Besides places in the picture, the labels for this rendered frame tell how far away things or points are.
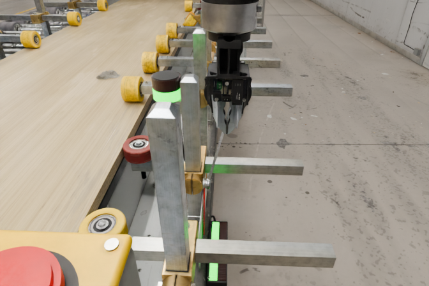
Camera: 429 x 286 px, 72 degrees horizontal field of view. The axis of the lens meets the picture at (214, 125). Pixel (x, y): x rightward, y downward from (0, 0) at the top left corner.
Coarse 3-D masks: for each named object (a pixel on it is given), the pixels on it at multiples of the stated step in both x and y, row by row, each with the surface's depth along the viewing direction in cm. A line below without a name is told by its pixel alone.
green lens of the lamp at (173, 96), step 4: (156, 92) 59; (172, 92) 59; (176, 92) 60; (180, 92) 61; (156, 96) 60; (160, 96) 59; (164, 96) 59; (168, 96) 59; (172, 96) 60; (176, 96) 60; (180, 96) 61; (156, 100) 60; (160, 100) 60; (164, 100) 60; (168, 100) 60; (172, 100) 60; (176, 100) 61
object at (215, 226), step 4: (216, 224) 78; (212, 228) 77; (216, 228) 77; (212, 232) 76; (216, 232) 76; (212, 236) 75; (216, 236) 75; (212, 264) 68; (216, 264) 68; (212, 268) 67; (216, 268) 67; (212, 272) 67; (216, 272) 67; (212, 276) 66; (216, 276) 66; (216, 280) 65
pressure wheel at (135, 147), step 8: (136, 136) 77; (144, 136) 77; (128, 144) 74; (136, 144) 74; (144, 144) 74; (128, 152) 71; (136, 152) 71; (144, 152) 71; (128, 160) 73; (136, 160) 72; (144, 160) 72; (144, 176) 79
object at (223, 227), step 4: (220, 224) 78; (224, 224) 78; (220, 228) 77; (224, 228) 77; (220, 232) 76; (224, 232) 76; (220, 236) 75; (224, 236) 75; (220, 264) 68; (224, 264) 68; (220, 268) 67; (224, 268) 67; (220, 272) 67; (224, 272) 67; (220, 276) 66; (224, 276) 66; (220, 280) 65; (224, 280) 65
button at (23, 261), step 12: (0, 252) 11; (12, 252) 11; (24, 252) 11; (36, 252) 11; (48, 252) 11; (0, 264) 11; (12, 264) 11; (24, 264) 11; (36, 264) 11; (48, 264) 11; (0, 276) 10; (12, 276) 10; (24, 276) 10; (36, 276) 10; (48, 276) 10; (60, 276) 10
